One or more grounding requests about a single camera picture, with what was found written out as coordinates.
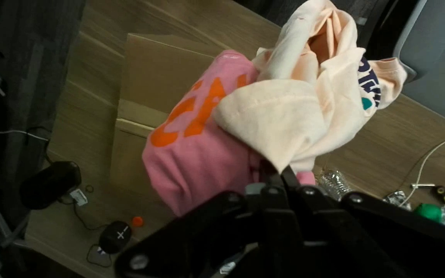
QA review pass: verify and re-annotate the small orange cap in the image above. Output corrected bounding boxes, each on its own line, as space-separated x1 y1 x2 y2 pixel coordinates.
129 214 146 230

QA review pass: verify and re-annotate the black cylinder speaker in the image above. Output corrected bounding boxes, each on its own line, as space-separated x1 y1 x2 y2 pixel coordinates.
18 159 83 211

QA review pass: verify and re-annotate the grey swivel office chair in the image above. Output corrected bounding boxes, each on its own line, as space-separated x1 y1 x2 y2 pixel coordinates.
390 0 445 129

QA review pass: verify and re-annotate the white cable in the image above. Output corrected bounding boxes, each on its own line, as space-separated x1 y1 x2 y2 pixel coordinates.
398 131 445 206

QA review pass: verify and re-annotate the peach shirt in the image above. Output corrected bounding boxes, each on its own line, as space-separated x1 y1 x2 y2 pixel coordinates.
211 0 409 174

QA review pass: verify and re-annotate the green round toy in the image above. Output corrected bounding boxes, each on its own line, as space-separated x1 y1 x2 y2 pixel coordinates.
412 202 443 223

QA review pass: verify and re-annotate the pink shirt with orange print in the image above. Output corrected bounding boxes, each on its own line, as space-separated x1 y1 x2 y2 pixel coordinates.
140 47 319 217

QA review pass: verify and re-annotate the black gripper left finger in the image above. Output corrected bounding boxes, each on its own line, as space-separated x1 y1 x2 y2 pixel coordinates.
112 166 290 278

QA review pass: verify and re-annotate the thin black cable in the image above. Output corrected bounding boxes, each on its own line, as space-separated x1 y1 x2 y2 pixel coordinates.
58 191 112 264

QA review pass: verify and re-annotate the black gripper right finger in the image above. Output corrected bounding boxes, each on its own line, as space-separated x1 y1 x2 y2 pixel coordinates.
281 165 445 278

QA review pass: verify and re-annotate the large brown cardboard box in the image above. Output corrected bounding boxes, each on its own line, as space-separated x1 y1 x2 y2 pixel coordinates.
108 30 265 213

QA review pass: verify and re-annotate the round black speaker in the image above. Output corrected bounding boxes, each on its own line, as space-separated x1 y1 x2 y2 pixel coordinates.
97 219 134 254

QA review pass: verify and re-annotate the clear plastic wrap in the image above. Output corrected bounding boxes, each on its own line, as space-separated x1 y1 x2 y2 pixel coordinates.
316 168 353 200

